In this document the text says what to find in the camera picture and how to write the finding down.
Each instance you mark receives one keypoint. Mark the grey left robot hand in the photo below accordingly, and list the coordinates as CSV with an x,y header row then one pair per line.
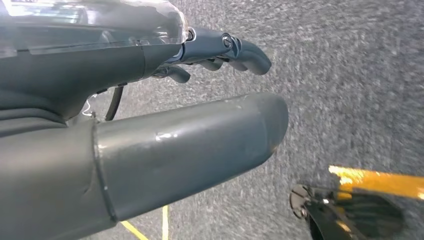
x,y
165,155

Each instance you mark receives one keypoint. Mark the black robot left foot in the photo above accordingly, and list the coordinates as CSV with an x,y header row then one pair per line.
x,y
364,218

